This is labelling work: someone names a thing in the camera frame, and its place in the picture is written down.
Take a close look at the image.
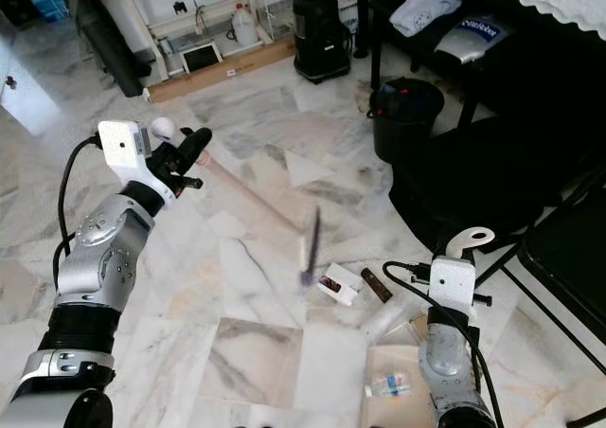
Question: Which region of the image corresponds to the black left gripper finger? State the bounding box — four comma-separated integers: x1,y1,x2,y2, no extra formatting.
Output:
180,126,212,169

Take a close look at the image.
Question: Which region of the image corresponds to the small clear plastic bottle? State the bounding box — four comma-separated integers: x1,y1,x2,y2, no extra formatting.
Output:
365,371,413,399

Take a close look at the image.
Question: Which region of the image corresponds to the dark brown bar wrapper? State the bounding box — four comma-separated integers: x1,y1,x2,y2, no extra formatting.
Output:
360,267,394,304

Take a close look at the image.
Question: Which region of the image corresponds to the long wooden plank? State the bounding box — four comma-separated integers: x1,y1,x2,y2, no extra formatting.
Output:
147,38,296,103

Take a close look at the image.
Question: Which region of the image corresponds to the tan cardboard box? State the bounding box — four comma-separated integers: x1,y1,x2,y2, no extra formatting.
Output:
407,314,432,346

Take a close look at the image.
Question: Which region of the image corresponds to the large black fabric bag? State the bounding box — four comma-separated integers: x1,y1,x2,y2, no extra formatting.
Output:
388,116,606,254

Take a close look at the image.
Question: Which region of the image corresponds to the white-framed tablet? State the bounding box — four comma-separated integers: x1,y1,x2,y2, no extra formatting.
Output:
180,42,223,74

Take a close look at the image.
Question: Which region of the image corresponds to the small white carton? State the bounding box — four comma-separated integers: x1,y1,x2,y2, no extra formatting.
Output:
317,262,363,308

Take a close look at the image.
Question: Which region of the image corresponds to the white plastic jug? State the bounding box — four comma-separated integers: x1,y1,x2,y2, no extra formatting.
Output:
230,4,257,46

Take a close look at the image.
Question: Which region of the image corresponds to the black folding chair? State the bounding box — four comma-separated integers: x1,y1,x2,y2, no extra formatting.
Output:
473,168,606,428

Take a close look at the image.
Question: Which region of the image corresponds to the round black bin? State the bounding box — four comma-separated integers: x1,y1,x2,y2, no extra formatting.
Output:
367,76,446,164

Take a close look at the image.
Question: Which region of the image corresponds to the long black roll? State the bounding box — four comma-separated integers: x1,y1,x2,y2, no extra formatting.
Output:
76,0,148,98

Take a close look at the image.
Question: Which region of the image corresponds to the white shelf rack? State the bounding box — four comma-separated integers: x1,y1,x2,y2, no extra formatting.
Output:
95,0,280,69

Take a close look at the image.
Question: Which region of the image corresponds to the white cabinet door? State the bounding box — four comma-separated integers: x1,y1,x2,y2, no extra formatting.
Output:
0,40,58,135

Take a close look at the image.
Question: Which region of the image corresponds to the black vacuum cleaner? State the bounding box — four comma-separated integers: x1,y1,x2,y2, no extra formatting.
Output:
292,0,353,84

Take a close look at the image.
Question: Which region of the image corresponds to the silver pouch blue label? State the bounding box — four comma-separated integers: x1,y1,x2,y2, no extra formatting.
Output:
438,14,512,66

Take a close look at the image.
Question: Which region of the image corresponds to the pale blue-white bag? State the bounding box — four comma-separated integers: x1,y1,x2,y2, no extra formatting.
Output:
388,0,463,39

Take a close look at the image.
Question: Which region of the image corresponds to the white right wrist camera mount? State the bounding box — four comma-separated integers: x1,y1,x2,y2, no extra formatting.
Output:
429,256,477,315

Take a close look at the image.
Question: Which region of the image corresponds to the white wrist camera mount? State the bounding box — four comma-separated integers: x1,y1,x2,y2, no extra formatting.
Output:
98,120,152,187
429,256,477,315

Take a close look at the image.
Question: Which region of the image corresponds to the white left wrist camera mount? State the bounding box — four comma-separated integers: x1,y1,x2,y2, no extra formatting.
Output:
98,120,152,187

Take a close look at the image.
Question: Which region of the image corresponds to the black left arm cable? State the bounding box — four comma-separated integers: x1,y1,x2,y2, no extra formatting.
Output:
55,133,105,292

